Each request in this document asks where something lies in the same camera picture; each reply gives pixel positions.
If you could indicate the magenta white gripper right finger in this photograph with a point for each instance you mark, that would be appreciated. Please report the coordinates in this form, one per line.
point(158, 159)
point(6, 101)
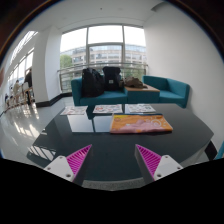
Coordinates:
point(153, 166)

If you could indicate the black backpack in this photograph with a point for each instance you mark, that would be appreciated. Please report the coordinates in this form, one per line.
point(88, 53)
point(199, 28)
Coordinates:
point(92, 83)
point(111, 78)

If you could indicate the person in dark clothes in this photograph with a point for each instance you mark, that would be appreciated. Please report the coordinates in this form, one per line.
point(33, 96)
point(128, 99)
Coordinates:
point(28, 79)

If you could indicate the person in light clothes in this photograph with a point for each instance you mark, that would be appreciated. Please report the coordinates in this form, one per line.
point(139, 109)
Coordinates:
point(16, 90)

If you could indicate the brown bag on sofa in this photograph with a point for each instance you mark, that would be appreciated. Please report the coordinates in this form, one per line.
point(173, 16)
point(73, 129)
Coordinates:
point(133, 82)

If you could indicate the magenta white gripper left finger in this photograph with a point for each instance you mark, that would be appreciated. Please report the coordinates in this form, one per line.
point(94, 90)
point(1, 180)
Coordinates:
point(72, 167)

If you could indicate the wooden sofa tabletop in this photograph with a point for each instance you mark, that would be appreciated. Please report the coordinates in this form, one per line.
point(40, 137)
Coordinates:
point(145, 88)

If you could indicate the teal sofa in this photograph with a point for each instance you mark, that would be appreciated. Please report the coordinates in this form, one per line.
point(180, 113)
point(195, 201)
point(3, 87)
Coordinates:
point(166, 91)

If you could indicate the left placemat sheet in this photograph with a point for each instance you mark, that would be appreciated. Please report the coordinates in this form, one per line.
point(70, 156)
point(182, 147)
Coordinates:
point(74, 110)

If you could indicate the orange pink folded towel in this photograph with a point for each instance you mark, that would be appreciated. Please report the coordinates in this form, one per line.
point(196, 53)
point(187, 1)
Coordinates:
point(139, 123)

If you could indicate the black backpack right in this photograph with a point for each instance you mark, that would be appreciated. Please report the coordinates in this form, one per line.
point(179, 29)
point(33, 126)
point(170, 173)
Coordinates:
point(111, 78)

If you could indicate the black backpack left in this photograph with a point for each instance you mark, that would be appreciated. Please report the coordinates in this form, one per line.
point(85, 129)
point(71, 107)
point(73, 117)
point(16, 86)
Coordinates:
point(92, 83)

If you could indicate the right placemat sheet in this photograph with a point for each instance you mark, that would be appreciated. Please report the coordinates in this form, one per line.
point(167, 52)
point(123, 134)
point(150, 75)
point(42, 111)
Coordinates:
point(141, 108)

